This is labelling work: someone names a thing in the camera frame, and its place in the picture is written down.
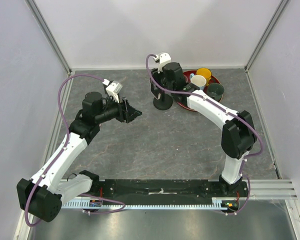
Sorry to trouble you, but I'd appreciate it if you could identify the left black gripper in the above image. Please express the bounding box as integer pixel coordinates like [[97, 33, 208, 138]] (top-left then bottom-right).
[[95, 93, 142, 124]]

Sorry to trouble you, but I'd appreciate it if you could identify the pink-cased smartphone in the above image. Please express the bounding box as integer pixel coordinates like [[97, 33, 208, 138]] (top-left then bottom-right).
[[150, 84, 162, 100]]

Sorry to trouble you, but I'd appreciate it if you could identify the black round-base phone stand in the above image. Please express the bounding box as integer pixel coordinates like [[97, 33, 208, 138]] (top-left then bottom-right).
[[152, 91, 173, 111]]

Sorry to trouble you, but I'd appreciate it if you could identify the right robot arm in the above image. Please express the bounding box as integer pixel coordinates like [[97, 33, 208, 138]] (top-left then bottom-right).
[[147, 62, 257, 197]]

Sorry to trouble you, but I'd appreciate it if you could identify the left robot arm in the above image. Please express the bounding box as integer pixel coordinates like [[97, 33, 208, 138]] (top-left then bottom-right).
[[16, 91, 142, 223]]

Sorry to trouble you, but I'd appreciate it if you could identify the light blue mug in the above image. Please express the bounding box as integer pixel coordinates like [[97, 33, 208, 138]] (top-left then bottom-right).
[[189, 73, 207, 90]]

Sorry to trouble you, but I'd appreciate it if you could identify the yellow mug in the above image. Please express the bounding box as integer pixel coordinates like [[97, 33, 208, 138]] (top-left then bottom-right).
[[196, 67, 212, 86]]

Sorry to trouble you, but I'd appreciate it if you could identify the dark green mug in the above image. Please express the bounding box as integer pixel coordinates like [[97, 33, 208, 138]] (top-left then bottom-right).
[[206, 83, 225, 102]]

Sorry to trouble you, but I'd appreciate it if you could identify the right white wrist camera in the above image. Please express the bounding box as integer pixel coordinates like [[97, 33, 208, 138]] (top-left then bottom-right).
[[153, 52, 172, 74]]

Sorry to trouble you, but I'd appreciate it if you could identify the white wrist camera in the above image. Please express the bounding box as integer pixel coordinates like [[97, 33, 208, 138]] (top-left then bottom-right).
[[153, 52, 172, 74], [102, 79, 123, 103]]

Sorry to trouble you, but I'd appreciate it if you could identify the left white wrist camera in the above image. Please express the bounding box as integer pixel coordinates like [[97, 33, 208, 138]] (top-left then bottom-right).
[[102, 79, 123, 103]]

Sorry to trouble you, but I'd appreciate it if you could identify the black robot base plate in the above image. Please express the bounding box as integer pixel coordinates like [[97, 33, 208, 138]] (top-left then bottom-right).
[[88, 179, 248, 205]]

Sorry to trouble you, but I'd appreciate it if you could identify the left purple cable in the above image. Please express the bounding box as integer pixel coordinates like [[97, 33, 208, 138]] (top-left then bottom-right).
[[24, 74, 128, 228]]

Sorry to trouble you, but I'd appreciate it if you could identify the slotted cable duct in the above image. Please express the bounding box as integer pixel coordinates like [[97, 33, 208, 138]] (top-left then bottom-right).
[[62, 197, 240, 211]]

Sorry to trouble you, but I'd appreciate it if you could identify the right aluminium frame post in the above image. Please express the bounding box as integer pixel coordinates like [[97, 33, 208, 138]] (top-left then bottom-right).
[[244, 0, 290, 73]]

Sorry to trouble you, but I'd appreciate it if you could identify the aluminium frame post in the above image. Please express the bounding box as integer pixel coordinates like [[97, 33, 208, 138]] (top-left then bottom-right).
[[244, 0, 290, 73], [25, 0, 72, 74]]

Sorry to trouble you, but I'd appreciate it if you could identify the left aluminium frame post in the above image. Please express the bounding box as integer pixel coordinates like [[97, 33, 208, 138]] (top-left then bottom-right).
[[25, 0, 72, 74]]

